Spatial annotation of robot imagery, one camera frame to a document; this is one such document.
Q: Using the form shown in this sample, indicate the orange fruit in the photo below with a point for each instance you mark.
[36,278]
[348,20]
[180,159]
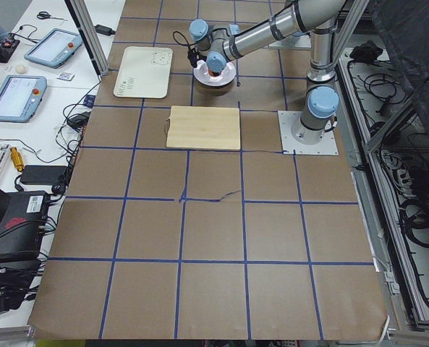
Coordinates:
[213,74]

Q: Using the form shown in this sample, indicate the white ribbed plate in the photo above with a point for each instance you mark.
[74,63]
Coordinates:
[202,75]

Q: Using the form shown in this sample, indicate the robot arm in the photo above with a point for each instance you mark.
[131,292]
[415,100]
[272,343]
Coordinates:
[214,47]

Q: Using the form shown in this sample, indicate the cream bear tray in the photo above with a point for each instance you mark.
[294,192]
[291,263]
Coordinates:
[144,73]

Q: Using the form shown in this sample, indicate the bamboo cutting board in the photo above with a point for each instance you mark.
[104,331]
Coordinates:
[206,128]

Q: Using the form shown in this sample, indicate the black power adapter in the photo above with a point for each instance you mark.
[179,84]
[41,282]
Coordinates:
[104,30]

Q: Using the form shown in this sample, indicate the gold metal cylinder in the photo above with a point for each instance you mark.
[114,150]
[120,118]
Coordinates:
[17,160]

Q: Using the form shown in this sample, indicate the far blue teach pendant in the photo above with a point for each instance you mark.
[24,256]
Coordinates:
[54,49]

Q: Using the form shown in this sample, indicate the blue teach pendant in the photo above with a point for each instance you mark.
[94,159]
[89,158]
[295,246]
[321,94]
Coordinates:
[54,49]
[20,97]

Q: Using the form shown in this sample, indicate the black computer box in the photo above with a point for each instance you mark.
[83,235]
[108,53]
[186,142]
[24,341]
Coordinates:
[22,218]

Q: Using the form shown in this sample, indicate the near blue teach pendant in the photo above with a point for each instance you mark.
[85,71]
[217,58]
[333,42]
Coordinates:
[20,97]

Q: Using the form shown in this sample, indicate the small white ball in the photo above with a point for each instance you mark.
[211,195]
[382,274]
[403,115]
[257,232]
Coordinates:
[21,69]

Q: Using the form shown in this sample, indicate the black scissors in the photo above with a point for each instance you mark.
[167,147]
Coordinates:
[43,15]

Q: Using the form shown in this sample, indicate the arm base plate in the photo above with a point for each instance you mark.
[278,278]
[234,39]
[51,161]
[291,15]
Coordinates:
[298,140]

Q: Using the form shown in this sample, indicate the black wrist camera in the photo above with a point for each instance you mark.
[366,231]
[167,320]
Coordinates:
[193,57]

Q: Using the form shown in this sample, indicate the aluminium frame post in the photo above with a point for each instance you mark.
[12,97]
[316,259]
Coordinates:
[81,18]

